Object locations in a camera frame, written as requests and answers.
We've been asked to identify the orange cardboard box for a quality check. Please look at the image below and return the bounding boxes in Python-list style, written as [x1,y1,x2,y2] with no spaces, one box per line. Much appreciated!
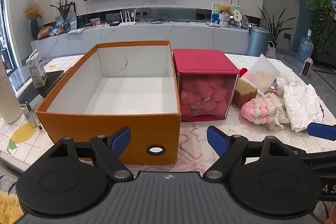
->
[36,40,181,165]

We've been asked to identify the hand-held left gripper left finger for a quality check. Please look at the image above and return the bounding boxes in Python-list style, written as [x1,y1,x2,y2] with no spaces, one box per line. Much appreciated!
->
[47,126,134,181]

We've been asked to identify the marble television console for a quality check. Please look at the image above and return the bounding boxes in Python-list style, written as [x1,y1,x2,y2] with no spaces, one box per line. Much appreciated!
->
[31,21,250,59]

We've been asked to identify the blue grey trash can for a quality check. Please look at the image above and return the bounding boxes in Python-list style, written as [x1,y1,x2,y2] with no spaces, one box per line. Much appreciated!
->
[246,26,271,57]

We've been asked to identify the bushy green plant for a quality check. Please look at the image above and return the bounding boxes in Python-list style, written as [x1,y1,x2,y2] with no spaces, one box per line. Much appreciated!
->
[304,0,335,54]

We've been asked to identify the dried flowers in dark vase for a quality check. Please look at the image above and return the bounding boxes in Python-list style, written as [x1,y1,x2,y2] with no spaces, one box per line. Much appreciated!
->
[23,2,42,41]

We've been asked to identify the printed picture card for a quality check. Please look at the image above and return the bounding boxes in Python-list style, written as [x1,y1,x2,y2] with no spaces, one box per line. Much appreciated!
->
[211,2,242,28]

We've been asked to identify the white tumbler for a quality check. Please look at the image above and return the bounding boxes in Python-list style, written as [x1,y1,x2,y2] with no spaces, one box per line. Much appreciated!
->
[0,56,23,124]

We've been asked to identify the teddy bear bouquet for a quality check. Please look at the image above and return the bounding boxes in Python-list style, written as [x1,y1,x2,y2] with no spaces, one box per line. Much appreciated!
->
[219,4,232,28]

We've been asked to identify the snack bags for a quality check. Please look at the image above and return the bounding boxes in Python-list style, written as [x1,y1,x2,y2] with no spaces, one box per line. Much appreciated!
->
[49,25,65,36]

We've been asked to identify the grey metal clip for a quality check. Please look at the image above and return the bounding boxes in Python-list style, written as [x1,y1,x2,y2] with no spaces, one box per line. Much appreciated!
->
[22,101,42,130]

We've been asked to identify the milk carton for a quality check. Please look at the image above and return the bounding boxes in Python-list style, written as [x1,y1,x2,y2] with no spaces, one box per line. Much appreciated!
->
[26,49,48,88]

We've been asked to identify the pink white crochet pouch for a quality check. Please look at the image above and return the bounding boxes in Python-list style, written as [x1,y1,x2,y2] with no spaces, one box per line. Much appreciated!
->
[241,94,292,131]

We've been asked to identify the black cables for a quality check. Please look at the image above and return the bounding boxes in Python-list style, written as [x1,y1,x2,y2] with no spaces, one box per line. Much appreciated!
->
[144,13,174,24]

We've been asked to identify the golden ornament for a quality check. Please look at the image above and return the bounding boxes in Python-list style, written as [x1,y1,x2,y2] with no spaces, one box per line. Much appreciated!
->
[37,26,53,40]

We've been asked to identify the white router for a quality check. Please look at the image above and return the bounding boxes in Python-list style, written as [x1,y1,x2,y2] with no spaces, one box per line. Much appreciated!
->
[119,10,136,27]

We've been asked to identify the brown loaf-shaped sponge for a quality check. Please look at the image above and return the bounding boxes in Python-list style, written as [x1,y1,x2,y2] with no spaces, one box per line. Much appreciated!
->
[232,76,259,106]

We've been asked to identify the yellow fluffy rug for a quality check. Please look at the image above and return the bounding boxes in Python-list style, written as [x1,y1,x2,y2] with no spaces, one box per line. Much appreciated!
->
[0,191,24,224]

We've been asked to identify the lemon print table mat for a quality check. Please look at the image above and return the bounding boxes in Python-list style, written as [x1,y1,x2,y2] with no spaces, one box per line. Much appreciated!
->
[0,55,84,169]

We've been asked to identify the long-leaf potted plant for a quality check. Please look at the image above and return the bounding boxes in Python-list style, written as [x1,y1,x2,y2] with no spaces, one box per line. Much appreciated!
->
[257,6,294,50]

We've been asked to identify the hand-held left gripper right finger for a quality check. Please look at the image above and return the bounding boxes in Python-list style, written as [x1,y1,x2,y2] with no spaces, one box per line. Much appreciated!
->
[203,126,292,180]

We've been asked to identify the pile of pink soft puffs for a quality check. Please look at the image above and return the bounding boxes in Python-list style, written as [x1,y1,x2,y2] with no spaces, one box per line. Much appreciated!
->
[180,76,227,118]

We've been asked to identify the white plastic bag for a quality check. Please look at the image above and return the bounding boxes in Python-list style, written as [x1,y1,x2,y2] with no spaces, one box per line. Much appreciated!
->
[283,84,324,133]

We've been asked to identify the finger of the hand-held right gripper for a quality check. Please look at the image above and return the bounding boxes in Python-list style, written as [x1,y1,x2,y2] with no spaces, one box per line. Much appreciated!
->
[295,151,336,173]
[307,123,336,142]

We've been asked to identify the white pink lace tablecloth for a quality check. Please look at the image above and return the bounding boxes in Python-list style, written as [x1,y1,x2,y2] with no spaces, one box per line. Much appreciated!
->
[42,53,336,180]

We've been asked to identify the small pink standing device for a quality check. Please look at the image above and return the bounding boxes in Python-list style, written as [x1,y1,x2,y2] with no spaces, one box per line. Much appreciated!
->
[301,57,313,77]

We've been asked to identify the large water bottle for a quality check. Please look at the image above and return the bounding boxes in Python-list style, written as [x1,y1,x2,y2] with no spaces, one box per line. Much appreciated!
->
[296,30,314,62]

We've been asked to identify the dark cabinet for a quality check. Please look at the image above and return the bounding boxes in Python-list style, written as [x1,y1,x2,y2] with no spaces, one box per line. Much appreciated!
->
[315,14,336,67]

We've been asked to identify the red storage box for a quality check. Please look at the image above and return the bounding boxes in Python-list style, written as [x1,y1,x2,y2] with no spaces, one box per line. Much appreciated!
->
[172,49,240,123]

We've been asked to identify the glass sliding door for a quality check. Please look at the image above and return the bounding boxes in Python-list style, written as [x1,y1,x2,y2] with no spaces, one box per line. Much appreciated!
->
[0,0,16,75]

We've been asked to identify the green plant in glass vase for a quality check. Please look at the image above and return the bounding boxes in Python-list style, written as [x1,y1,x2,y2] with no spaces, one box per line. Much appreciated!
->
[49,0,78,33]

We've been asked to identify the woven basket bag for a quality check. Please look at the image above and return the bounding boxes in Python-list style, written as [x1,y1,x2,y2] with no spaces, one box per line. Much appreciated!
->
[266,41,277,59]

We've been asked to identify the black notebook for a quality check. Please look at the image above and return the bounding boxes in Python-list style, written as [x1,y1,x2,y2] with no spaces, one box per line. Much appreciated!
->
[17,70,65,105]

